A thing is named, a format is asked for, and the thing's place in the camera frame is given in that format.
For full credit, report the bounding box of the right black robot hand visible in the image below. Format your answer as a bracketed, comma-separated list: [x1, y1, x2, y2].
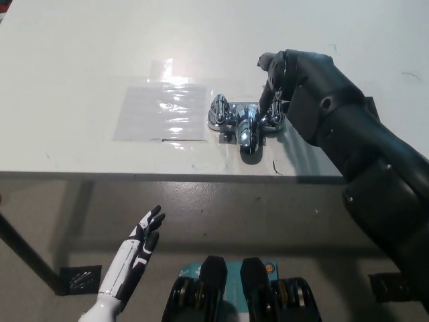
[257, 49, 367, 146]

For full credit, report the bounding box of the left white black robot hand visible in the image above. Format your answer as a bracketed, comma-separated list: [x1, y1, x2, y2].
[97, 205, 166, 303]

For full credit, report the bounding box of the chrome two-handle faucet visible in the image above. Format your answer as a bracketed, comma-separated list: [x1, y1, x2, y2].
[206, 93, 286, 156]

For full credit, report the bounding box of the black table leg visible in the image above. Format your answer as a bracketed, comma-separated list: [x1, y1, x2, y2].
[0, 210, 65, 293]

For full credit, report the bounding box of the clear plastic sheet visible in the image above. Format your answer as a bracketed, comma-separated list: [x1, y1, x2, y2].
[112, 85, 208, 143]

